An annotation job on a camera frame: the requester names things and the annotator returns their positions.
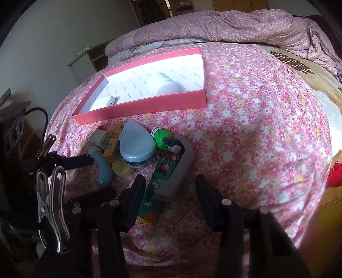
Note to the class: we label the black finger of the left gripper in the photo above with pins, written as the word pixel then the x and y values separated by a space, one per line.
pixel 53 160

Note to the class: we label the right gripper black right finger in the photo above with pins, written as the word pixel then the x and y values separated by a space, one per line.
pixel 221 214

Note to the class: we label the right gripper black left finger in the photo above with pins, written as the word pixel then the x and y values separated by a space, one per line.
pixel 123 211

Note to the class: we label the blue curved plastic handle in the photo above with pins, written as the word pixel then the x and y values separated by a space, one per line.
pixel 105 171

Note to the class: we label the round wooden disc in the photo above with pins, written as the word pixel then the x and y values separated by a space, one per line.
pixel 121 168

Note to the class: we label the white wall charger plug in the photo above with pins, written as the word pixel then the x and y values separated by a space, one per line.
pixel 101 138

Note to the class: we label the small wooden block piece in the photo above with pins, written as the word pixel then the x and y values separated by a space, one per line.
pixel 109 154

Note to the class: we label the grey plastic oval case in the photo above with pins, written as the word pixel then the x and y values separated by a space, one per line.
pixel 136 145

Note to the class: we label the white earbuds charging case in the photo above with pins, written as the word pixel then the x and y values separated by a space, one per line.
pixel 102 103

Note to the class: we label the green figure keychain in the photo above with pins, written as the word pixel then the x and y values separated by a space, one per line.
pixel 166 141

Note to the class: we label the white plastic bottle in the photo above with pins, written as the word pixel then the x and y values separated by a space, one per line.
pixel 159 84

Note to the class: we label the silver spring clamp left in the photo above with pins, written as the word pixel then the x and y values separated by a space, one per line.
pixel 51 139

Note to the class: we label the silver spring clamp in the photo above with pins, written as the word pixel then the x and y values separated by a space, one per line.
pixel 51 139
pixel 52 228

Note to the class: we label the silver spring clamp right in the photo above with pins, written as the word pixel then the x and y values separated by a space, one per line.
pixel 52 228

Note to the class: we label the pink floral bed sheet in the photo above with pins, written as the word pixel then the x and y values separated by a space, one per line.
pixel 263 140

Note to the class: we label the pink shallow cardboard box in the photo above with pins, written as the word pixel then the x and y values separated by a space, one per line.
pixel 127 84

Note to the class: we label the white bedside shelf cabinet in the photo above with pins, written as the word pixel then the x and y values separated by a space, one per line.
pixel 89 61

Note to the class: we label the purple folded quilt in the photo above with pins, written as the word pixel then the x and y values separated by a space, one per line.
pixel 298 35

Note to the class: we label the wooden wardrobe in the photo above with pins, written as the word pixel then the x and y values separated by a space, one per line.
pixel 246 6

